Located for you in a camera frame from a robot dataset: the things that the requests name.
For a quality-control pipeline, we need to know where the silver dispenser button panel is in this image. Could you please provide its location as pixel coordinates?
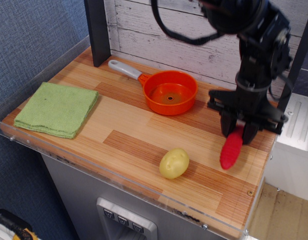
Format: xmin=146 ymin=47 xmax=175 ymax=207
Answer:
xmin=96 ymin=197 xmax=158 ymax=240

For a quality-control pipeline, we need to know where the grey toy fridge cabinet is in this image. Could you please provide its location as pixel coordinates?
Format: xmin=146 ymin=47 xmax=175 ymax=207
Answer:
xmin=40 ymin=152 xmax=229 ymax=240

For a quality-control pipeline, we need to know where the yellow toy potato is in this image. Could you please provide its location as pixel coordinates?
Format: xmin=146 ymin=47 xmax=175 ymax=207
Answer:
xmin=159 ymin=148 xmax=190 ymax=179

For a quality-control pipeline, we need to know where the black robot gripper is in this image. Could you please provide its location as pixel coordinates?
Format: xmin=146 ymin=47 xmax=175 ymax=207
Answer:
xmin=208 ymin=86 xmax=288 ymax=145

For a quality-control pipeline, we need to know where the white toy sink unit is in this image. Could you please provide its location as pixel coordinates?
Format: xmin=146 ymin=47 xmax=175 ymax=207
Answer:
xmin=264 ymin=93 xmax=308 ymax=200

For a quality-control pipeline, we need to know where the dark grey post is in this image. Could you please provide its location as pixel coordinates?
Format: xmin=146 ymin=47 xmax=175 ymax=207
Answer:
xmin=84 ymin=0 xmax=111 ymax=67
xmin=272 ymin=0 xmax=308 ymax=124

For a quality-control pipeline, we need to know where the dark grey left post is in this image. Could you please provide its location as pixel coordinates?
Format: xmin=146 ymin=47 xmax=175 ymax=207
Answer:
xmin=84 ymin=0 xmax=111 ymax=67

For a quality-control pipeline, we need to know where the red handled ice cream scoop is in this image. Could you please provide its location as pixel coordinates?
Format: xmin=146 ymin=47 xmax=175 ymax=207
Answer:
xmin=220 ymin=120 xmax=245 ymax=170

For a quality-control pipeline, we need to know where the orange pot with grey handle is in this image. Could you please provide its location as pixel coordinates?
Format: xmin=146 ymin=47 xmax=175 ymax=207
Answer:
xmin=108 ymin=60 xmax=198 ymax=116

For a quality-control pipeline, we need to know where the green folded towel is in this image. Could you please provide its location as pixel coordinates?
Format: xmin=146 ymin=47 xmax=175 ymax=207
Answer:
xmin=14 ymin=82 xmax=99 ymax=139

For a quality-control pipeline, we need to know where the yellow object at corner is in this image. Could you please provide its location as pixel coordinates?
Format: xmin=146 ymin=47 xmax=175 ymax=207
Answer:
xmin=12 ymin=228 xmax=38 ymax=240

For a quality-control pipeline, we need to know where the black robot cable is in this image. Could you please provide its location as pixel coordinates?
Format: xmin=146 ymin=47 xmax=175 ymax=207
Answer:
xmin=150 ymin=0 xmax=224 ymax=46

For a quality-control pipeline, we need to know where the dark grey right post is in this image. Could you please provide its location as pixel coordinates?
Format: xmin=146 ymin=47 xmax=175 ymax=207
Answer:
xmin=272 ymin=0 xmax=308 ymax=124

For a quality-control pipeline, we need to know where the clear acrylic table guard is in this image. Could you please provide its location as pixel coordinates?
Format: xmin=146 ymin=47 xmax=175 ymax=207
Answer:
xmin=0 ymin=37 xmax=275 ymax=239

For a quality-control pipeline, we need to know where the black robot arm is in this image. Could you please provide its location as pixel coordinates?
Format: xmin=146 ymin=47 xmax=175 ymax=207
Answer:
xmin=201 ymin=0 xmax=292 ymax=145

